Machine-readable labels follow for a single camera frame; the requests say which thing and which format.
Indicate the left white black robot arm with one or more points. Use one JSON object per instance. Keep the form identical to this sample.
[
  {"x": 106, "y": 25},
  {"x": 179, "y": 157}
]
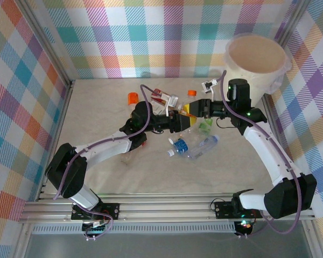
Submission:
[{"x": 105, "y": 150}]

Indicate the crushed bottle with blue label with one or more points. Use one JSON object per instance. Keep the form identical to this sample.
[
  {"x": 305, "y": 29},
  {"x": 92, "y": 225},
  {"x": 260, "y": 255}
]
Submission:
[{"x": 181, "y": 146}]

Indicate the colourful checked cloth backdrop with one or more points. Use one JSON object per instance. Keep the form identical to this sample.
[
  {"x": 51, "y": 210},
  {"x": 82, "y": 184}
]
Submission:
[
  {"x": 317, "y": 121},
  {"x": 13, "y": 107},
  {"x": 150, "y": 40}
]

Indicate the clear bottle with orange cap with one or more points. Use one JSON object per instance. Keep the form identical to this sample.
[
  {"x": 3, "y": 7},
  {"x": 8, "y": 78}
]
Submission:
[{"x": 192, "y": 93}]

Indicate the aluminium side rail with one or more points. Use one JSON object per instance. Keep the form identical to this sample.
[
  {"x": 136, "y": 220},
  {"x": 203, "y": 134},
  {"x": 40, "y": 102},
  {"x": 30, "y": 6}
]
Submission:
[
  {"x": 58, "y": 134},
  {"x": 271, "y": 114}
]

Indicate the controller board with lit LED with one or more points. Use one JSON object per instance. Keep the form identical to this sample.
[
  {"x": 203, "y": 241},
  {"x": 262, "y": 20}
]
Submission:
[{"x": 245, "y": 225}]

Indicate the red gold foil packet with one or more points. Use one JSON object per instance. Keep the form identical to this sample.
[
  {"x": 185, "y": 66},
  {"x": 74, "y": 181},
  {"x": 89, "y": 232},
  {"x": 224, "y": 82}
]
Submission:
[{"x": 158, "y": 96}]

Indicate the small clear bottle white cap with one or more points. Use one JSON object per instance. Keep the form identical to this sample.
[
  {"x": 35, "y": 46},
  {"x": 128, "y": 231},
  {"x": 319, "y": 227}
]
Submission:
[{"x": 172, "y": 140}]

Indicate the orange pill bottle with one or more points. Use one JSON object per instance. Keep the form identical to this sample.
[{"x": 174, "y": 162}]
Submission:
[{"x": 133, "y": 98}]

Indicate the aluminium frame post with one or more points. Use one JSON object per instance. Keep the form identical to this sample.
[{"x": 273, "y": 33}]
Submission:
[
  {"x": 47, "y": 43},
  {"x": 292, "y": 21}
]

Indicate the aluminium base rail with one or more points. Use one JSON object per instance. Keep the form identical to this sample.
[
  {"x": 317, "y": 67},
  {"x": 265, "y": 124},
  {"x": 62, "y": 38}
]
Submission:
[{"x": 164, "y": 207}]

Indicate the large clear water bottle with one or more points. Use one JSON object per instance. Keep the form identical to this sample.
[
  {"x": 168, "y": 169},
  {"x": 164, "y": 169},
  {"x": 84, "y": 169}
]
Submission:
[{"x": 203, "y": 147}]

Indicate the grey metal sheet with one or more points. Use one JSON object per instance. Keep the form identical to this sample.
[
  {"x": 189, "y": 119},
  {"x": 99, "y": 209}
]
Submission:
[{"x": 164, "y": 246}]

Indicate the clear plastic bin liner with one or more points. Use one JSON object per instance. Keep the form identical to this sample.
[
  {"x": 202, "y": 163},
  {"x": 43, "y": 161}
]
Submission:
[{"x": 276, "y": 82}]

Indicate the crushed green plastic bottle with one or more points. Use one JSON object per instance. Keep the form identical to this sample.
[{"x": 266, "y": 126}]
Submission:
[{"x": 205, "y": 126}]

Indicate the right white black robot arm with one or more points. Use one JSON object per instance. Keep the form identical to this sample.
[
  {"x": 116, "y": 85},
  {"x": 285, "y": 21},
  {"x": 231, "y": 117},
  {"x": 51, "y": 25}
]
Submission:
[{"x": 261, "y": 150}]

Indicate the cream plastic bin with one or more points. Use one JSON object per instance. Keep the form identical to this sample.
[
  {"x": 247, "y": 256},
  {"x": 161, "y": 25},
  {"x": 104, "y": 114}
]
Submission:
[{"x": 261, "y": 83}]

